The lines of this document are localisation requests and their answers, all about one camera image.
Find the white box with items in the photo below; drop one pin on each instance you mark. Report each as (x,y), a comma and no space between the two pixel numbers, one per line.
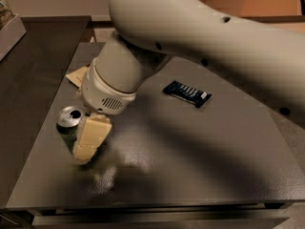
(12,28)

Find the brown snack bag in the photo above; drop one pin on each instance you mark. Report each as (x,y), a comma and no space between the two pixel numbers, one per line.
(76,77)

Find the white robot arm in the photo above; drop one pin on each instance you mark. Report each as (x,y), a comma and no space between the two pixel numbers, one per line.
(267,62)

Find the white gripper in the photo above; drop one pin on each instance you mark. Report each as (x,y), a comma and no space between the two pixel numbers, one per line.
(102,93)

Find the dark blue candy bar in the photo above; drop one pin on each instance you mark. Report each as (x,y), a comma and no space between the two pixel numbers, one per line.
(187,93)

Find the green soda can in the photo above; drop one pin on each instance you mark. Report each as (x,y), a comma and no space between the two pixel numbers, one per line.
(67,122)

